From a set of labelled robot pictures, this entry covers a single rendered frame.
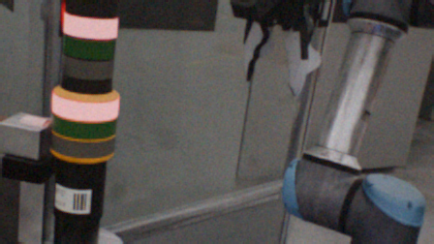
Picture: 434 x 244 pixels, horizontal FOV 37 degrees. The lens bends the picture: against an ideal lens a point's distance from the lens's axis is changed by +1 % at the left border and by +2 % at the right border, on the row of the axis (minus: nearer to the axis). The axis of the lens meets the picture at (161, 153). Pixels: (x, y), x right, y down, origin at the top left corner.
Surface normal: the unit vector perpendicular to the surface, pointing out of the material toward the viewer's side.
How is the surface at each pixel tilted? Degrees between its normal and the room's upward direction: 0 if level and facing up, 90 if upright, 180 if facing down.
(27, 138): 90
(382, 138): 90
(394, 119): 90
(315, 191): 70
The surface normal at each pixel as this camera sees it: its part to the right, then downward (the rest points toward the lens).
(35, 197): -0.25, 0.30
